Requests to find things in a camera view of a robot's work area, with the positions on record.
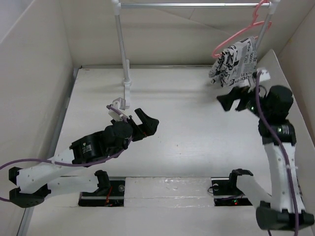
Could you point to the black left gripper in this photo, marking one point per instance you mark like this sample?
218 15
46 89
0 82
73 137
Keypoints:
148 127

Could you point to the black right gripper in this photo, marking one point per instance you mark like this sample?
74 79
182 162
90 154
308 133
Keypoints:
228 100

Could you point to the newspaper print trousers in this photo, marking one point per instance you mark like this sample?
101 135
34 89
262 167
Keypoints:
236 64

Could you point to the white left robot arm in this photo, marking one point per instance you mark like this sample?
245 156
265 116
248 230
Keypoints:
49 178

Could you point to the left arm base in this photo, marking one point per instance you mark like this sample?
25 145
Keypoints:
113 197

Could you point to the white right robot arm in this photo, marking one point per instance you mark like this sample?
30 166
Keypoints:
283 209

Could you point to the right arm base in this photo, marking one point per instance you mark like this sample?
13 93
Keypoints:
226 196

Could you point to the white clothes rack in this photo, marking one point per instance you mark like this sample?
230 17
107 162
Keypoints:
265 25

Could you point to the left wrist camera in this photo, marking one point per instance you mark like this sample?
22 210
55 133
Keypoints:
117 110

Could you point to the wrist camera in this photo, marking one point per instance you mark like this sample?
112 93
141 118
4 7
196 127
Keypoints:
117 110
263 75

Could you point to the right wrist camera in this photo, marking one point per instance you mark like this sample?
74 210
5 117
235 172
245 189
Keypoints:
263 75

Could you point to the aluminium rail left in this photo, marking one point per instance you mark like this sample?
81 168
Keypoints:
25 222

